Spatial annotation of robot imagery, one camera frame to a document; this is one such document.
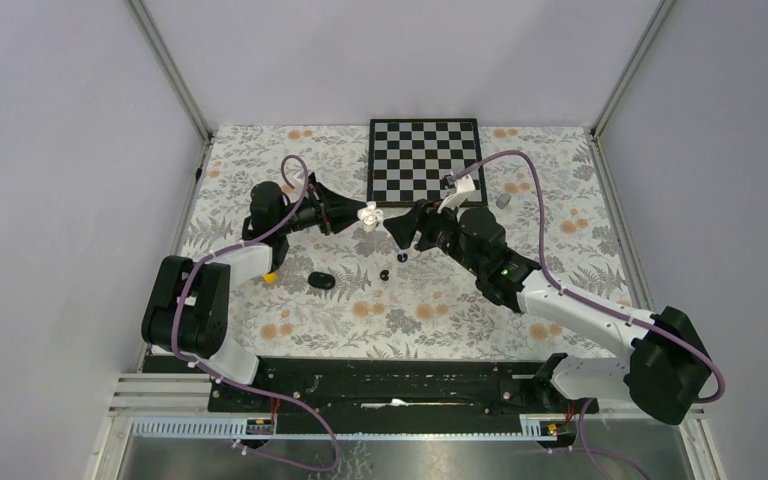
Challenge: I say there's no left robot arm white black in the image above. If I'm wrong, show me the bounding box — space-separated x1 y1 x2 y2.
141 175 383 411

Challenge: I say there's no small grey cube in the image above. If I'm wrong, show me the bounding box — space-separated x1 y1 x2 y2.
495 192 512 210

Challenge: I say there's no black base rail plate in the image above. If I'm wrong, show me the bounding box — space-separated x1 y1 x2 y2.
208 357 598 433

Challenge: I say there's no black white checkerboard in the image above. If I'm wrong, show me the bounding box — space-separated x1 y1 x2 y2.
367 118 482 207

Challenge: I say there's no white earbud charging case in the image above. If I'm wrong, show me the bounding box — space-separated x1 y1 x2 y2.
357 201 385 232

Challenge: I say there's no floral patterned table mat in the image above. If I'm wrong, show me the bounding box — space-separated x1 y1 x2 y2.
152 124 650 364

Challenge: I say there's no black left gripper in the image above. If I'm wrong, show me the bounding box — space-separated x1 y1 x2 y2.
275 182 368 235

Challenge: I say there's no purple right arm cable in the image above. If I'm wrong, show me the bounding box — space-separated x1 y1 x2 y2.
453 149 727 480

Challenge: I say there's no black oval earbud case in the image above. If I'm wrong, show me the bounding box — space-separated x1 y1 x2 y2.
307 271 336 291

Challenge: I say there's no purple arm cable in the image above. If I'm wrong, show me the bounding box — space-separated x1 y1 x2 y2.
170 154 344 475
453 149 727 480

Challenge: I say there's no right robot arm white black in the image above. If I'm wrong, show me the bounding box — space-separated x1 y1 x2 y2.
383 201 722 425

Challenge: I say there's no slotted grey cable duct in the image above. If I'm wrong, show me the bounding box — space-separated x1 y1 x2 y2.
132 415 563 442

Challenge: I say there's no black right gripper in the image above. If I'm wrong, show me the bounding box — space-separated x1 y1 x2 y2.
382 194 484 277

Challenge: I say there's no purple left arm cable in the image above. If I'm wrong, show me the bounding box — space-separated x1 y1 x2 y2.
170 154 344 475

